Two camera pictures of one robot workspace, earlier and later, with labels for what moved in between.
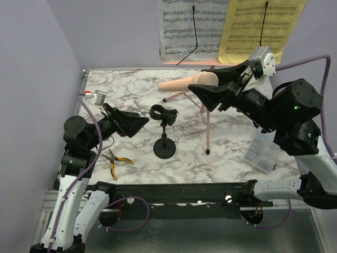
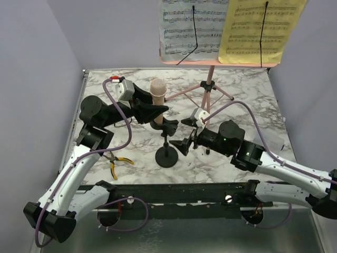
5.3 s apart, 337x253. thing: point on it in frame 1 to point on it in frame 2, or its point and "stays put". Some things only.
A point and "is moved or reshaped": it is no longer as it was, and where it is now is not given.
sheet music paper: (177, 37) stays put
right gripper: (233, 91) to (192, 139)
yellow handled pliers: (111, 158) stays put
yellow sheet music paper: (243, 26) stays put
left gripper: (125, 122) to (141, 106)
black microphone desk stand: (164, 148) is moved or reshaped
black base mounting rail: (185, 201) stays put
